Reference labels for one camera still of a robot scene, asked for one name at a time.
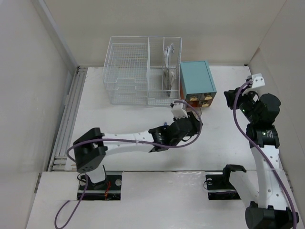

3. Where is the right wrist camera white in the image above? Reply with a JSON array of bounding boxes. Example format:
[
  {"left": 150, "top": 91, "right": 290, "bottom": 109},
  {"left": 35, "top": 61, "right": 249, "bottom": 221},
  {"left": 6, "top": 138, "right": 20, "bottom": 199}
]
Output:
[{"left": 246, "top": 73, "right": 265, "bottom": 89}]

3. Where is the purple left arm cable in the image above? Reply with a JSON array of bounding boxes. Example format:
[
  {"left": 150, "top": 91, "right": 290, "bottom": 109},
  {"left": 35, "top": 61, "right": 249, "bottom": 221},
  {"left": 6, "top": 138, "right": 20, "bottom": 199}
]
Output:
[{"left": 54, "top": 100, "right": 203, "bottom": 229}]

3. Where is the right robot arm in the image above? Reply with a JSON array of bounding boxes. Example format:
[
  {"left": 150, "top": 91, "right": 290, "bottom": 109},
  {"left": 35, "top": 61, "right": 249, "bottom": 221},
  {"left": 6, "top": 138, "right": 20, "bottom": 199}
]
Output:
[{"left": 221, "top": 88, "right": 299, "bottom": 229}]

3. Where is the teal orange drawer box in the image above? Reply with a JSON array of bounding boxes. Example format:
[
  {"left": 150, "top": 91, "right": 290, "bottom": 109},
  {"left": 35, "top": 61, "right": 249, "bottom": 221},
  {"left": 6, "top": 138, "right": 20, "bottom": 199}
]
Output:
[{"left": 180, "top": 61, "right": 217, "bottom": 108}]

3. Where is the aluminium rail frame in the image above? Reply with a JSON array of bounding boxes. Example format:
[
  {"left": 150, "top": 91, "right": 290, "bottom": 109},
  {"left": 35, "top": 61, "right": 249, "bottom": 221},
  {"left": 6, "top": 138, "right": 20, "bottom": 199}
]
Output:
[{"left": 46, "top": 66, "right": 88, "bottom": 172}]

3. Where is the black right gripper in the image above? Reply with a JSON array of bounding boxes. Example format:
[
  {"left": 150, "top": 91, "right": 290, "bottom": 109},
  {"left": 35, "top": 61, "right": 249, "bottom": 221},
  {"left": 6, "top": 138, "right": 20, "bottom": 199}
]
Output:
[{"left": 223, "top": 85, "right": 259, "bottom": 123}]

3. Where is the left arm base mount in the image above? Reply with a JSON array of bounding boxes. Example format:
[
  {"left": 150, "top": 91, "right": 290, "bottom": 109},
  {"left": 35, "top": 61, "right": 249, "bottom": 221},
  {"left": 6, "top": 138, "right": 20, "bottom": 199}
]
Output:
[{"left": 82, "top": 171, "right": 122, "bottom": 201}]

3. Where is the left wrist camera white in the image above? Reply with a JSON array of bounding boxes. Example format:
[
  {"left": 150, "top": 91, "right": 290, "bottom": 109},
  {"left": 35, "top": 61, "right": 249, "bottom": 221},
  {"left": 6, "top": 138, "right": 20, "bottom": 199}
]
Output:
[{"left": 170, "top": 100, "right": 188, "bottom": 119}]

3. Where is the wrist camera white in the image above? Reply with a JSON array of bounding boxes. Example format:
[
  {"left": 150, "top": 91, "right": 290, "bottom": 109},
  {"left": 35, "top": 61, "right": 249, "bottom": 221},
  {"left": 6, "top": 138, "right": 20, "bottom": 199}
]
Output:
[
  {"left": 170, "top": 100, "right": 188, "bottom": 119},
  {"left": 246, "top": 73, "right": 265, "bottom": 89}
]

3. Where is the white wire desk organizer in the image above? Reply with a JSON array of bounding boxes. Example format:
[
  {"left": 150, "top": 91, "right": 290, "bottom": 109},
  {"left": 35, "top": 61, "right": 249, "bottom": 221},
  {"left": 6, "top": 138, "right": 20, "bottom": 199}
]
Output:
[{"left": 103, "top": 36, "right": 182, "bottom": 106}]

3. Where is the grey spiral setup guide booklet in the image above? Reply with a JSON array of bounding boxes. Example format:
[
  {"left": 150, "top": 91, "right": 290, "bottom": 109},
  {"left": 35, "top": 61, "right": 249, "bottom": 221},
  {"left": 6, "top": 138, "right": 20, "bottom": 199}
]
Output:
[{"left": 163, "top": 43, "right": 177, "bottom": 98}]

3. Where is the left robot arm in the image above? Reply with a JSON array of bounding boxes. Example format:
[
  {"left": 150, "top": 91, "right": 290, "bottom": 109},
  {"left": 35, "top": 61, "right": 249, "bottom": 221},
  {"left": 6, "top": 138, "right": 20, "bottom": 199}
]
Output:
[{"left": 67, "top": 112, "right": 203, "bottom": 189}]

